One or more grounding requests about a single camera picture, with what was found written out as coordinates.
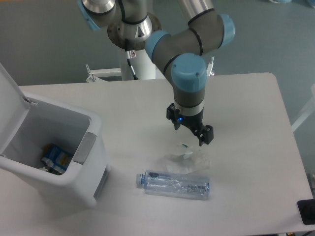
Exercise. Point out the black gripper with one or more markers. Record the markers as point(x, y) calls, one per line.
point(204, 133)

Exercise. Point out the clear plastic wrapper trash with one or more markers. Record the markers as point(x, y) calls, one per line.
point(186, 159)

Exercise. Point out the clear plastic water bottle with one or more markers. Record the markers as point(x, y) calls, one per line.
point(174, 185)

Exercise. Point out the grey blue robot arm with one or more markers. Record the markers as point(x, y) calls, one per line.
point(178, 57)

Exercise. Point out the white trash can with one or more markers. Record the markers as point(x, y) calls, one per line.
point(29, 122)

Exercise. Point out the blue snack package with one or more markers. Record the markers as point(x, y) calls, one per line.
point(55, 159)

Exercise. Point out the black object at table edge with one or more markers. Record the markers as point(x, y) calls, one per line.
point(307, 211)

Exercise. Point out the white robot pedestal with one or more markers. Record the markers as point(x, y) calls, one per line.
point(130, 41)

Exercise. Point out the white table leg frame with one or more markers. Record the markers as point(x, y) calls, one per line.
point(307, 110)

